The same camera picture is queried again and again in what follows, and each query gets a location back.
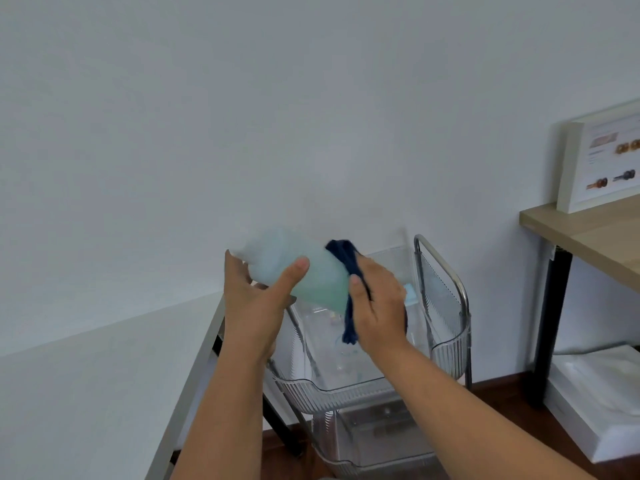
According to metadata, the wooden desk with black legs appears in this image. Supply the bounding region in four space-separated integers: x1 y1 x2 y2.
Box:
519 194 640 409

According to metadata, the white table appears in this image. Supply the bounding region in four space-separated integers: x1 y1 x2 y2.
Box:
0 291 297 480

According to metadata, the person's right hand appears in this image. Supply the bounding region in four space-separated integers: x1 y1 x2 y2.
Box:
348 256 409 361

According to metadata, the person's left hand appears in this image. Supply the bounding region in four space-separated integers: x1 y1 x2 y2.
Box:
223 250 311 364

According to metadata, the clear plastic trolley cart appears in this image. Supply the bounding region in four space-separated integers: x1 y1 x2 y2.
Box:
265 234 473 480

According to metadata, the person's left forearm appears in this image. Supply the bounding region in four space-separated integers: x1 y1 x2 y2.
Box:
170 340 277 480

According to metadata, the translucent green plastic bottle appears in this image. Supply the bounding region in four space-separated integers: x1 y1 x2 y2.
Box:
231 228 351 315

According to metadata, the white picture box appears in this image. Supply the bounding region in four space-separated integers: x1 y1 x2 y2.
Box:
556 99 640 215

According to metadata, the dark blue cloth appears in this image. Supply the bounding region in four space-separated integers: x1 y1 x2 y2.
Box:
325 239 373 345

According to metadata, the person's right forearm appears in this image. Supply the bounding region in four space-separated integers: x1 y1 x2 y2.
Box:
371 340 596 480

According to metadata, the white flat carton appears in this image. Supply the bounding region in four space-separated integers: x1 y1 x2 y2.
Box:
543 345 640 464

